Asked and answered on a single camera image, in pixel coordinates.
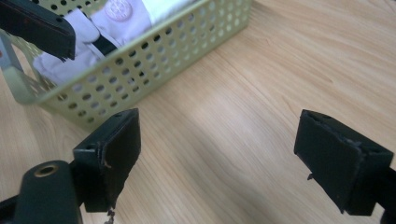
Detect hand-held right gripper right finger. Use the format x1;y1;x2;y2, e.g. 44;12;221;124
293;108;395;217

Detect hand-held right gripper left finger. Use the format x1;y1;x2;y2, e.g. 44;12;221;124
72;107;142;218

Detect lavender glove white back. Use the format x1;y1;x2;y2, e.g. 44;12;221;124
32;0;201;87

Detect pale green plastic basket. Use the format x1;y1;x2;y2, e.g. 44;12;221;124
0;0;254;133

